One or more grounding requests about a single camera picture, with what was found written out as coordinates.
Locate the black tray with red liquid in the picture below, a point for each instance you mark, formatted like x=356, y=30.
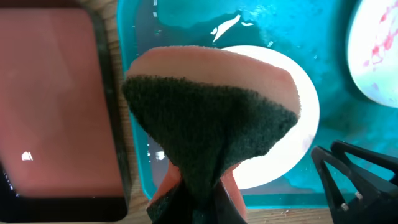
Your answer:
x=62, y=152

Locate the white plate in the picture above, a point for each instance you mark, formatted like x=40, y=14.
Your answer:
x=371, y=50

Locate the yellow plate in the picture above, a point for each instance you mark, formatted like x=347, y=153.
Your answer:
x=288, y=151

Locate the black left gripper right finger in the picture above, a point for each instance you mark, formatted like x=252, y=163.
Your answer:
x=225, y=211

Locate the teal plastic tray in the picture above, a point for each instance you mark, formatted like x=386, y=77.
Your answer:
x=311, y=33

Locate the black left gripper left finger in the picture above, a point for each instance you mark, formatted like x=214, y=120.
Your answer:
x=179, y=210

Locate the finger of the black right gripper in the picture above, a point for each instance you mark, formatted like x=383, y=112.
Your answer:
x=375, y=199

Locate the pink and green sponge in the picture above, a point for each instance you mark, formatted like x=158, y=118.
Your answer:
x=209, y=110

